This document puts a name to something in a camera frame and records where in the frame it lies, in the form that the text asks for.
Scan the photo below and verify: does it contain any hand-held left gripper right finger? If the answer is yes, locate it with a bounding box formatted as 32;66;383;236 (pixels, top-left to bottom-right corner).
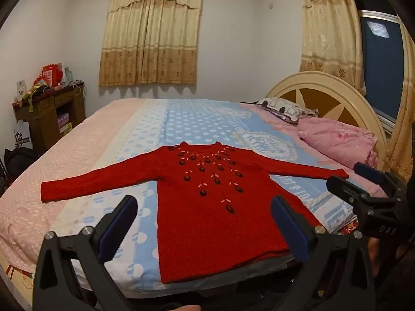
270;196;377;311

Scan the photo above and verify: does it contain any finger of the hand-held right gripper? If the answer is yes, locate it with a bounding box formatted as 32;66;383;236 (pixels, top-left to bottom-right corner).
326;175;371;207
353;162;394;189

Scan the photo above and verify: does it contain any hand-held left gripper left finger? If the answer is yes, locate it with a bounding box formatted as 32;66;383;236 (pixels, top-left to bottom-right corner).
32;195;139;311

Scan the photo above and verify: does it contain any red embroidered sweater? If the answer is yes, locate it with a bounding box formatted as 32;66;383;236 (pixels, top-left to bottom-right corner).
40;141;349;285

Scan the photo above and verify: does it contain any person's right hand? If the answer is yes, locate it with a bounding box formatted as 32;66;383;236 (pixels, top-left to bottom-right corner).
367;237;384;276

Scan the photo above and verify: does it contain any beige curtain beside window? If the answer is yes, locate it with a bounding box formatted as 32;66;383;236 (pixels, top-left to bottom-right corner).
385;81;415;183

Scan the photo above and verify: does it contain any pink folded quilt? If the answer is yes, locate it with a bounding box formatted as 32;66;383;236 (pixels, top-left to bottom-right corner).
298;117;380;171

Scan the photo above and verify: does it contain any cream and brown headboard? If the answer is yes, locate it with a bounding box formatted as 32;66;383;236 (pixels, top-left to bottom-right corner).
265;70;390;169

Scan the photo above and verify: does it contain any patterned pillow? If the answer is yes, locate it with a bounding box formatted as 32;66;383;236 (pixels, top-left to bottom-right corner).
256;97;320;124

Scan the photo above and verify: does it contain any dark window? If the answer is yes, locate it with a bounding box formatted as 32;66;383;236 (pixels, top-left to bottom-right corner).
358;10;410;128

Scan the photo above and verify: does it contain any black bag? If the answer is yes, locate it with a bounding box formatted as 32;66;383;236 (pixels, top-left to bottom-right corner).
3;147;40;183

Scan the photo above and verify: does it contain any brown wooden desk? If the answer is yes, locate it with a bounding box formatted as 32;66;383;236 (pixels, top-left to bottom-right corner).
12;82;87;155

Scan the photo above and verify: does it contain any white paper bag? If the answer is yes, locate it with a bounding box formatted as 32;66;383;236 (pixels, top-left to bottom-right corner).
13;121;34;150

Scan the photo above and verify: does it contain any polka dot bed sheet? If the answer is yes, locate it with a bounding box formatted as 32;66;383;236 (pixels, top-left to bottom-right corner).
0;98;390;302

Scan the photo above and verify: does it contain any narrow beige curtain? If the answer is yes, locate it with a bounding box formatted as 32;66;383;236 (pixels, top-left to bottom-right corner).
298;0;366;92

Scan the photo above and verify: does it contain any red gift bag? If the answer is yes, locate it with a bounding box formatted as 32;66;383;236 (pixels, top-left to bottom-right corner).
42;64;64;87

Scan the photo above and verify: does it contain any wide beige curtain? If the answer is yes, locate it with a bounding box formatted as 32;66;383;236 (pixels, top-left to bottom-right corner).
99;0;204;87

